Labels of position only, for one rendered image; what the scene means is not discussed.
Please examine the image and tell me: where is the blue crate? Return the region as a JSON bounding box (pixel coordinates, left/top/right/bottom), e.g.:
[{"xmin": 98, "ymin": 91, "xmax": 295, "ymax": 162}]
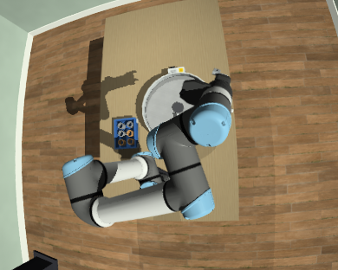
[{"xmin": 114, "ymin": 118, "xmax": 139, "ymax": 149}]

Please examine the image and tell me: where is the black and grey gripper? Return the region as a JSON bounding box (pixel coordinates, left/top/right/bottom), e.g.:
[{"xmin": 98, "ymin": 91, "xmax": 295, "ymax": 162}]
[{"xmin": 179, "ymin": 68, "xmax": 232, "ymax": 106}]

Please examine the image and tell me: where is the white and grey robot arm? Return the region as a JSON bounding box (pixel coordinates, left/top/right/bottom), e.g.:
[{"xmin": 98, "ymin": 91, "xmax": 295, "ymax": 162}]
[{"xmin": 62, "ymin": 92, "xmax": 231, "ymax": 228}]

